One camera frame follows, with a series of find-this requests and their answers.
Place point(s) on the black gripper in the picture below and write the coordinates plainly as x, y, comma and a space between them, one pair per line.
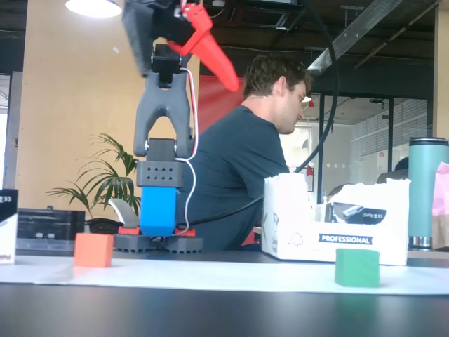
207, 53

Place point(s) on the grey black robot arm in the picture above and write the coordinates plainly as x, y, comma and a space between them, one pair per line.
158, 210

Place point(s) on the red banner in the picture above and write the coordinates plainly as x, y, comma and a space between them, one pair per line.
210, 112

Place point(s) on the white ceiling lamp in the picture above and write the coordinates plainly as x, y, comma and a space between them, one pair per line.
93, 7

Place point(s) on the ceiling air conditioner unit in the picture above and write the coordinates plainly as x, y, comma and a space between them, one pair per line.
273, 14

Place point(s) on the man in dark blue shirt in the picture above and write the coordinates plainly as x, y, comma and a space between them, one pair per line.
238, 168

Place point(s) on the white curved plastic piece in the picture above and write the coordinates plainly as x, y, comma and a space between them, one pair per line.
122, 210

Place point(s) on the grey ceiling beam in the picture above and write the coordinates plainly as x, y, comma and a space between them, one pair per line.
350, 35

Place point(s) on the potted palm plant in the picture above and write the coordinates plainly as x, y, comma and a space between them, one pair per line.
101, 226

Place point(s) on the orange cube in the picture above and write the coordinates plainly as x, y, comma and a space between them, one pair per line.
93, 251

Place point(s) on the black plastic case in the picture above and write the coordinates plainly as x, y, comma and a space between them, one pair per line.
45, 224

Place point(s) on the white paper sheet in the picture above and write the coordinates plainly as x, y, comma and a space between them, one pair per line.
210, 277

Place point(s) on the black white carton box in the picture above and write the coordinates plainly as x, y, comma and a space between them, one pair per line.
7, 228

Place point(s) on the background person dark hair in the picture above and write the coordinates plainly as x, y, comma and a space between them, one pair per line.
401, 164

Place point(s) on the white cardboard box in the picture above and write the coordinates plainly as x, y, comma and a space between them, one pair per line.
350, 249

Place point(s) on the green cube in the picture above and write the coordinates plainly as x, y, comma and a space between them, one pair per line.
358, 268

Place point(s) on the teal thermos bottle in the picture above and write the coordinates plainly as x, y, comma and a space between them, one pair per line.
424, 189

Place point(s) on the wood edged black table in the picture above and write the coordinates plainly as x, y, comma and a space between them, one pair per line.
428, 254

